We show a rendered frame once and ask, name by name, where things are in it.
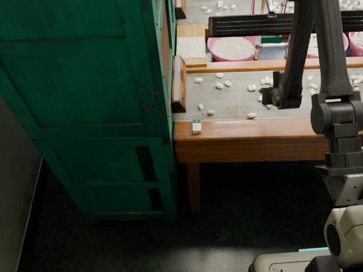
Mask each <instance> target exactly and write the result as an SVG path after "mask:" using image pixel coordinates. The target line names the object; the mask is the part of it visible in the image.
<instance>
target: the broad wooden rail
mask: <svg viewBox="0 0 363 272"><path fill-rule="evenodd" d="M328 139H331V138H326V137H325V136H324V134H315V132H314V131H313V129H312V125H311V118H284V119H246V120H208V121H201V133H196V134H193V126H192V121H175V122H174V123H173V132H172V141H173V150H174V158H175V163H177V164H182V163H207V162H255V161H302V160H325V153H327V152H329V145H328Z"/></svg>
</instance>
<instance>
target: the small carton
mask: <svg viewBox="0 0 363 272"><path fill-rule="evenodd" d="M192 126H193V134H196V133H201V119H197V120H192Z"/></svg>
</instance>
